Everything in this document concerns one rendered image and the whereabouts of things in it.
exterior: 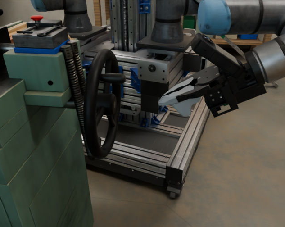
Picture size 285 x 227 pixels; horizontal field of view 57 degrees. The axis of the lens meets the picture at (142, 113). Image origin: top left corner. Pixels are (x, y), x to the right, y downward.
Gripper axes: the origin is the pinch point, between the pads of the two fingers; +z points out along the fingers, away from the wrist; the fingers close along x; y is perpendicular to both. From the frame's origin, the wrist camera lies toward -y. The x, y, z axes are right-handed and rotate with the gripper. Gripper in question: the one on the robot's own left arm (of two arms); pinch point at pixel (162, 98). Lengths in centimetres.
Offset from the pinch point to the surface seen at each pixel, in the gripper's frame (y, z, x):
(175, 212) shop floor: 80, 38, 41
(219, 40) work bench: 83, -16, 286
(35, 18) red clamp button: -28.0, 20.9, 11.5
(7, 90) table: -18.3, 28.0, -4.0
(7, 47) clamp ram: -25.9, 30.3, 8.3
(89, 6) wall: -32, 128, 341
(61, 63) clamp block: -16.8, 17.4, 3.4
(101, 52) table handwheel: -13.9, 9.6, 7.6
